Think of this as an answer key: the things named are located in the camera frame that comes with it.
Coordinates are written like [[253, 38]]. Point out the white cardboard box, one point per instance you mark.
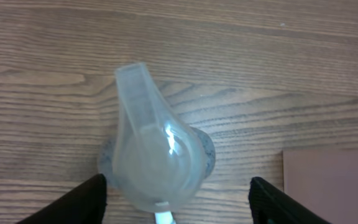
[[324, 181]]

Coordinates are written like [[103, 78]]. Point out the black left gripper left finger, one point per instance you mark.
[[85, 204]]

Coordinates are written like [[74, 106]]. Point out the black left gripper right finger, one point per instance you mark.
[[269, 205]]

